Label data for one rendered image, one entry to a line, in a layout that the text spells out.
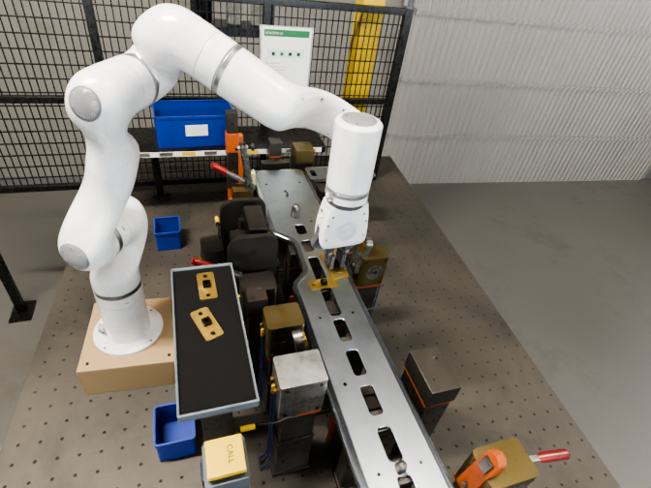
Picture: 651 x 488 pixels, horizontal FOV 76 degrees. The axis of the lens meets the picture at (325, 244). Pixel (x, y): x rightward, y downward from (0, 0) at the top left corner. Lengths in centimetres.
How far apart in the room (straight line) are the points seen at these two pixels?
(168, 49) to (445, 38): 282
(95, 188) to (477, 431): 121
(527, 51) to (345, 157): 319
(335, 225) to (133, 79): 45
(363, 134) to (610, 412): 230
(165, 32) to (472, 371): 130
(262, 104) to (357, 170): 20
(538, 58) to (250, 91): 335
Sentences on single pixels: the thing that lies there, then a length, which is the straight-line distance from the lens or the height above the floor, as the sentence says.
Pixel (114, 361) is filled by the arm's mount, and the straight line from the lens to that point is 133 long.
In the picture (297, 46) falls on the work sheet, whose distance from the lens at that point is 194.
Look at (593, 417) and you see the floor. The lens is 268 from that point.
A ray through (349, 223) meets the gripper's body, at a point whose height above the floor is 137.
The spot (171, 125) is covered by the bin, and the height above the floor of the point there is 112.
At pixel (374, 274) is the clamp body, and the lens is 132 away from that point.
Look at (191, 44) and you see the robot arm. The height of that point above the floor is 166.
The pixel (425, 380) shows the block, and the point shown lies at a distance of 105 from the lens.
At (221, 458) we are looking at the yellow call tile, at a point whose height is 116.
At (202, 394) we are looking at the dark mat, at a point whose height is 116.
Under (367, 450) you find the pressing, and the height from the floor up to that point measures 100.
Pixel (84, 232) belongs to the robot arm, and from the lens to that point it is 105.
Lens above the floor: 185
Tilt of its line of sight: 39 degrees down
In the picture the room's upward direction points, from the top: 9 degrees clockwise
